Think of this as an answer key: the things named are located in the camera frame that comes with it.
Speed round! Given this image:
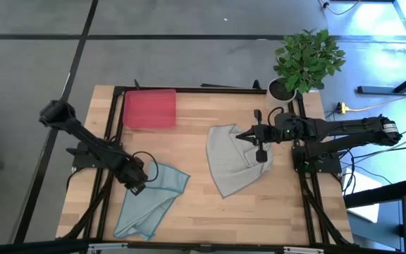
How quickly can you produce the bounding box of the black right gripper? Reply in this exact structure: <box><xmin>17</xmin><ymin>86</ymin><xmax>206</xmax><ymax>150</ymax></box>
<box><xmin>235</xmin><ymin>109</ymin><xmax>278</xmax><ymax>164</ymax></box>

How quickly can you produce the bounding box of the grey microfiber towel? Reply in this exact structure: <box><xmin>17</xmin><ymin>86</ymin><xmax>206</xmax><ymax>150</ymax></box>
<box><xmin>205</xmin><ymin>123</ymin><xmax>274</xmax><ymax>199</ymax></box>

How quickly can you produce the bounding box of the light blue microfiber towel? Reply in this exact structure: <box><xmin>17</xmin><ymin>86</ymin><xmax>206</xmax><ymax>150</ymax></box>
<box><xmin>113</xmin><ymin>161</ymin><xmax>191</xmax><ymax>241</ymax></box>

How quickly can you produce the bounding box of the red plastic basket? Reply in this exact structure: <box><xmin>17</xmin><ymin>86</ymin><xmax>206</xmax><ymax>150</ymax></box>
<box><xmin>123</xmin><ymin>88</ymin><xmax>178</xmax><ymax>130</ymax></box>

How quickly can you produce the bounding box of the white cup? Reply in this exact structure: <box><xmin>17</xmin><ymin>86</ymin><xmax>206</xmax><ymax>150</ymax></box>
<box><xmin>264</xmin><ymin>76</ymin><xmax>298</xmax><ymax>113</ymax></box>

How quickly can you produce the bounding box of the green leafy plant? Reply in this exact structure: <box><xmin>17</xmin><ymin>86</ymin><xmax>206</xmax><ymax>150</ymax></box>
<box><xmin>272</xmin><ymin>28</ymin><xmax>347</xmax><ymax>95</ymax></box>

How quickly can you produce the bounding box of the white box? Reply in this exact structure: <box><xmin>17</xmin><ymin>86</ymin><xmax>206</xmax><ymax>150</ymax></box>
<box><xmin>342</xmin><ymin>167</ymin><xmax>383</xmax><ymax>224</ymax></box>

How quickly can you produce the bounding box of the black desk leg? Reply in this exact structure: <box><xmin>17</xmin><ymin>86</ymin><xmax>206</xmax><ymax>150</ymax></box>
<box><xmin>356</xmin><ymin>65</ymin><xmax>406</xmax><ymax>95</ymax></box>

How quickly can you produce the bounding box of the dark side desk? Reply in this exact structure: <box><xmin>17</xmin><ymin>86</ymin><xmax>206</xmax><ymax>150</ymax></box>
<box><xmin>343</xmin><ymin>178</ymin><xmax>406</xmax><ymax>254</ymax></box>

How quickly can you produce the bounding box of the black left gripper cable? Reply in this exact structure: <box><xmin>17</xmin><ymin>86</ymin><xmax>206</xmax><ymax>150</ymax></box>
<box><xmin>132</xmin><ymin>150</ymin><xmax>160</xmax><ymax>183</ymax></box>

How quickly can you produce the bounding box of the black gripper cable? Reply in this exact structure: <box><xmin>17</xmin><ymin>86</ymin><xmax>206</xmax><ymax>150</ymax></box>
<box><xmin>132</xmin><ymin>150</ymin><xmax>160</xmax><ymax>183</ymax></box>
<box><xmin>266</xmin><ymin>107</ymin><xmax>285</xmax><ymax>126</ymax></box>

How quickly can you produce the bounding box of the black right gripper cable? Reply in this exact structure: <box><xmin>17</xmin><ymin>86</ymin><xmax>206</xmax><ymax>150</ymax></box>
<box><xmin>266</xmin><ymin>107</ymin><xmax>285</xmax><ymax>126</ymax></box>

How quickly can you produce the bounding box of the black aluminium table frame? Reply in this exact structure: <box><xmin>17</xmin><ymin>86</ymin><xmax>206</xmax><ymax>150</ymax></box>
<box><xmin>0</xmin><ymin>79</ymin><xmax>405</xmax><ymax>254</ymax></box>

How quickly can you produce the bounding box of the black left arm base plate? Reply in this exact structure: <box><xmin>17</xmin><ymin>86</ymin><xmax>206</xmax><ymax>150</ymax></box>
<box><xmin>66</xmin><ymin>140</ymin><xmax>119</xmax><ymax>169</ymax></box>

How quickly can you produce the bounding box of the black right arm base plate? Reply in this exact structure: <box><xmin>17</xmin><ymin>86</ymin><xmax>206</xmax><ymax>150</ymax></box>
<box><xmin>292</xmin><ymin>145</ymin><xmax>343</xmax><ymax>174</ymax></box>

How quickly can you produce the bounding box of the yellow floor cable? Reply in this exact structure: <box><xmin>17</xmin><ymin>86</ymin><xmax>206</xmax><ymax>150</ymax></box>
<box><xmin>343</xmin><ymin>87</ymin><xmax>406</xmax><ymax>113</ymax></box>

